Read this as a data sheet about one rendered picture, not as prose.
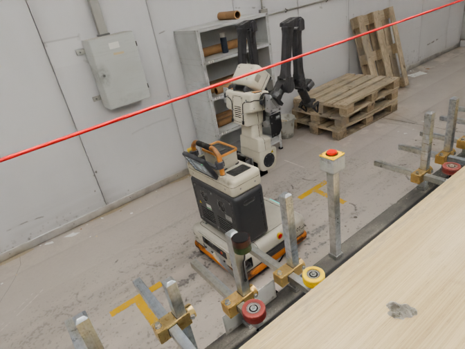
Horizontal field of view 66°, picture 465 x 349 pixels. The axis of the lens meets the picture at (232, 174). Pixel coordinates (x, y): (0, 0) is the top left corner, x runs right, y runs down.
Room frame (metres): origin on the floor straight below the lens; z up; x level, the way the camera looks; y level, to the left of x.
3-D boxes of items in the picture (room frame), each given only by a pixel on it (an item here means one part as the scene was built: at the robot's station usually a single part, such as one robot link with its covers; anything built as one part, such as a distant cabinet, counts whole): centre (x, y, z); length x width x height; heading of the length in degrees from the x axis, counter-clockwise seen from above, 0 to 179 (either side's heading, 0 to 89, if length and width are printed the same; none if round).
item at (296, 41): (2.32, -0.55, 1.40); 0.11 x 0.06 x 0.43; 34
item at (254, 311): (0.84, 0.01, 0.85); 0.08 x 0.08 x 0.11
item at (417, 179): (1.61, -1.00, 0.80); 0.14 x 0.06 x 0.05; 122
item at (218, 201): (2.20, 0.04, 0.59); 0.55 x 0.34 x 0.83; 33
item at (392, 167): (1.64, -0.96, 0.80); 0.43 x 0.03 x 0.04; 32
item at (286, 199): (1.09, -0.17, 0.93); 0.04 x 0.04 x 0.48; 32
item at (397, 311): (0.73, -0.43, 0.91); 0.09 x 0.07 x 0.02; 61
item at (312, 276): (0.94, -0.22, 0.85); 0.08 x 0.08 x 0.11
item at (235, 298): (0.94, 0.06, 0.85); 0.14 x 0.06 x 0.05; 122
